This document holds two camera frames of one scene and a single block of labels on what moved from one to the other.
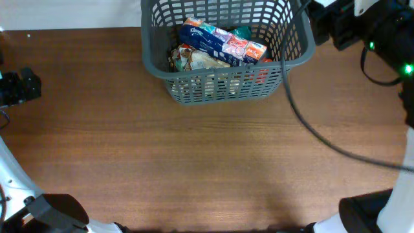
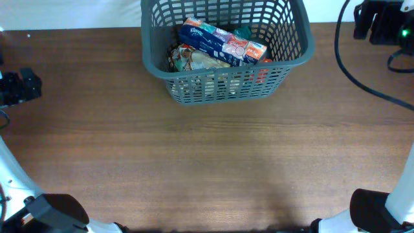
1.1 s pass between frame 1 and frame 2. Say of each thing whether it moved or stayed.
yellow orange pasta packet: moved
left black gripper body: stayed
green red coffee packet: stayed
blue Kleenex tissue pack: stayed
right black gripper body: moved
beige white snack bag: stayed
